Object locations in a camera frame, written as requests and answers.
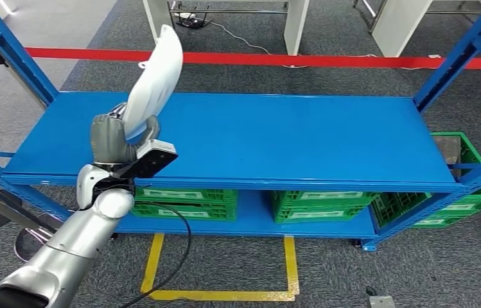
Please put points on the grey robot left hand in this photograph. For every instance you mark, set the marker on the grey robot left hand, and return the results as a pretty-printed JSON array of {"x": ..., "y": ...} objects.
[{"x": 108, "y": 140}]

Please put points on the white plastic shell part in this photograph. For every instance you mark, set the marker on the white plastic shell part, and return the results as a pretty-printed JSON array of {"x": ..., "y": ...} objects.
[{"x": 155, "y": 80}]

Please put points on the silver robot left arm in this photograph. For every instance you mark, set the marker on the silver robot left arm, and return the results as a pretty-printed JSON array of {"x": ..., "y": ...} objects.
[{"x": 74, "y": 238}]

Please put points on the blue metal shelf rack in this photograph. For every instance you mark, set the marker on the blue metal shelf rack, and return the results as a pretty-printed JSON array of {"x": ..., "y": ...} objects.
[{"x": 287, "y": 136}]

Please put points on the chrome round stool base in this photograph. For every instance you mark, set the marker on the chrome round stool base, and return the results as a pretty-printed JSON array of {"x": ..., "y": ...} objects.
[{"x": 31, "y": 242}]

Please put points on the red barrier belt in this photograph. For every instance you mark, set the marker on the red barrier belt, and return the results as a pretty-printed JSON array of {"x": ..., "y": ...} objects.
[{"x": 265, "y": 58}]

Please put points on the white desk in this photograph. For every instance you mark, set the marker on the white desk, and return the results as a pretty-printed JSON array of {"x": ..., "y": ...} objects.
[{"x": 395, "y": 25}]

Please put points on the grey metal floor plate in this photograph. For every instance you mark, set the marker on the grey metal floor plate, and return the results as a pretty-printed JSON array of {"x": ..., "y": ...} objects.
[{"x": 381, "y": 302}]

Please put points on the grey flat block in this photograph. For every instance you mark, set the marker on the grey flat block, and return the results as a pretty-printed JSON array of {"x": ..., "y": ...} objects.
[{"x": 446, "y": 151}]

